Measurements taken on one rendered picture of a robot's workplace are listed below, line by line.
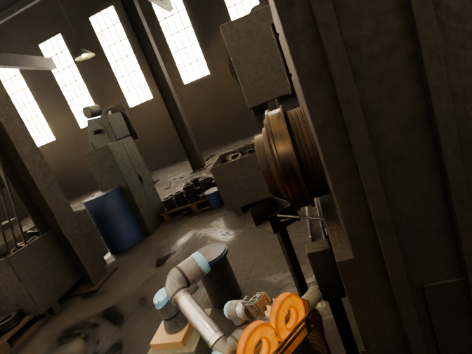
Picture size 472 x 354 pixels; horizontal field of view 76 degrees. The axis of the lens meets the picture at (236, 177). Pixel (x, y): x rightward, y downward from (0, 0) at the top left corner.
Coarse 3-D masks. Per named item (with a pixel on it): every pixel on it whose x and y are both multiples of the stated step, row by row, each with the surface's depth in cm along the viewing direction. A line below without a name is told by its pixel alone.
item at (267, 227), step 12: (264, 204) 211; (276, 204) 214; (288, 204) 198; (252, 216) 208; (264, 216) 212; (276, 216) 186; (264, 228) 200; (276, 228) 186; (288, 240) 200; (288, 252) 201; (288, 264) 207; (300, 276) 207; (300, 288) 207
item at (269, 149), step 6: (264, 120) 130; (264, 126) 124; (264, 132) 127; (264, 138) 124; (264, 144) 123; (270, 144) 118; (270, 150) 118; (270, 156) 120; (270, 162) 120; (276, 162) 117; (276, 168) 117; (276, 174) 121; (276, 180) 122; (282, 180) 118; (282, 186) 119; (282, 192) 126; (288, 198) 124
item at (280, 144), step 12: (276, 120) 120; (276, 132) 116; (276, 144) 115; (288, 144) 113; (276, 156) 113; (288, 156) 113; (288, 168) 114; (288, 180) 115; (300, 180) 115; (288, 192) 117; (300, 192) 118; (300, 204) 125
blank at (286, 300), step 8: (280, 296) 102; (288, 296) 102; (296, 296) 104; (280, 304) 99; (288, 304) 101; (296, 304) 104; (272, 312) 99; (280, 312) 98; (296, 312) 104; (304, 312) 107; (272, 320) 98; (280, 320) 98; (296, 320) 104; (280, 328) 98; (288, 328) 101; (280, 336) 98
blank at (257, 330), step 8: (248, 328) 91; (256, 328) 91; (264, 328) 93; (272, 328) 95; (240, 336) 90; (248, 336) 89; (256, 336) 91; (264, 336) 93; (272, 336) 95; (240, 344) 89; (248, 344) 88; (264, 344) 95; (272, 344) 95; (240, 352) 88; (248, 352) 88; (264, 352) 94; (272, 352) 94
